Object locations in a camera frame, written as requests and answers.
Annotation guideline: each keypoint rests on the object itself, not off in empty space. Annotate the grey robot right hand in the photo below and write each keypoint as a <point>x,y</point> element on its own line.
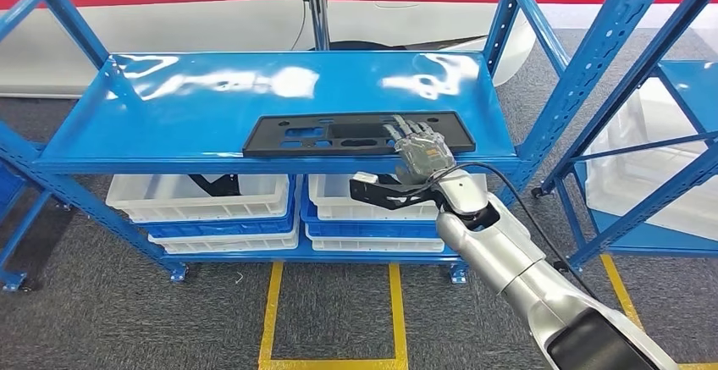
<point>423,157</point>

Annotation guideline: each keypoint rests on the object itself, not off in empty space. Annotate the black plastic panel with cutouts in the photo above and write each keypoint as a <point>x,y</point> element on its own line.
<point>258,146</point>

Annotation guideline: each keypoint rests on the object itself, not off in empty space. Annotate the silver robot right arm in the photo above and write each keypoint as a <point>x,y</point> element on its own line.
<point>505,244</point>

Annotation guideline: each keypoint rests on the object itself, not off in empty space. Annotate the black plastic part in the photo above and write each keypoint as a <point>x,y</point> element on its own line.
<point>216,185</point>

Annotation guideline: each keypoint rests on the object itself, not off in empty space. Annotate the large white plastic bin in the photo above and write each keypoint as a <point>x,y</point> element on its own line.
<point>634,193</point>

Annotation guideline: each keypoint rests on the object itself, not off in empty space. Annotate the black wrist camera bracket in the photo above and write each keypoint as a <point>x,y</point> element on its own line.
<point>387,194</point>

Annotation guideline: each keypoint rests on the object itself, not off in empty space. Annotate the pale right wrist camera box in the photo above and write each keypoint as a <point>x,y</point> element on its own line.
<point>366,178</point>

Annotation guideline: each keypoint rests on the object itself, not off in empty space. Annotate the black stanchion post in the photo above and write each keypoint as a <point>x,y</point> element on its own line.
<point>320,19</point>

